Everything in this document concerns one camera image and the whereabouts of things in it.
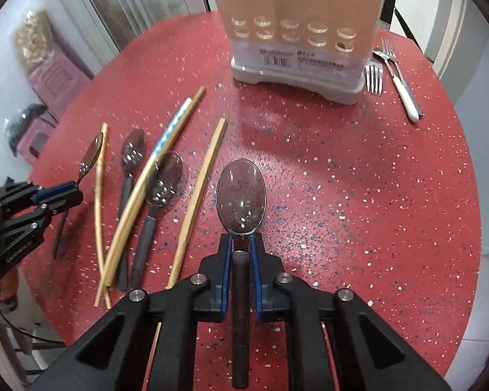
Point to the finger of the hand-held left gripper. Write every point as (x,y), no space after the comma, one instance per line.
(61,191)
(28,232)

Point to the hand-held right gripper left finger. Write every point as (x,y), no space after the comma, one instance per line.
(227,260)

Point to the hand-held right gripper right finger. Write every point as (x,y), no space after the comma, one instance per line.
(256,277)

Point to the plain bamboo chopstick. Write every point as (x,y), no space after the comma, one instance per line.
(100,211)
(199,183)

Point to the blue-patterned bamboo chopstick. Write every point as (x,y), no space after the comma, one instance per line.
(169,130)

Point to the blue patterned wooden chopsticks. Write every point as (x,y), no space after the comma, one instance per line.
(196,97)

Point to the white utensil holder caddy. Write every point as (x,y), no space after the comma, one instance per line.
(293,4)

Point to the pink plastic stool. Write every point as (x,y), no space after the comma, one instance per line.
(34,138)

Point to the black bag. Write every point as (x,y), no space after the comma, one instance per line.
(22,120)

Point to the stack of pink plastic stools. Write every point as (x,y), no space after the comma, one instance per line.
(57,77)

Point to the clear bag of nuts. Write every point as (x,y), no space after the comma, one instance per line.
(32,40)

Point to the glass-door cabinet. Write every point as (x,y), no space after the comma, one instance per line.
(146,0)

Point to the fork head behind holder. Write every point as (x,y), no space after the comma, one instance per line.
(373,75)

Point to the metal fork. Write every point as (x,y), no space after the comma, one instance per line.
(388,49)

